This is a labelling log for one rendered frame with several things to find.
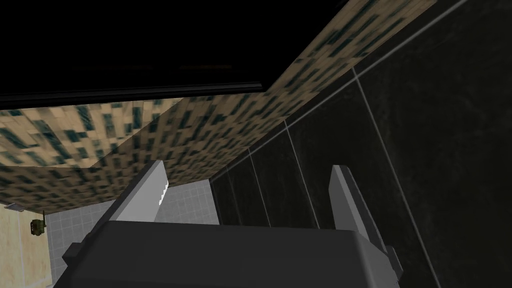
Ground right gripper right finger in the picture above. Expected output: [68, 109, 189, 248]
[328, 164, 389, 255]

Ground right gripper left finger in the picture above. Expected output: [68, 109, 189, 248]
[94, 159, 170, 233]

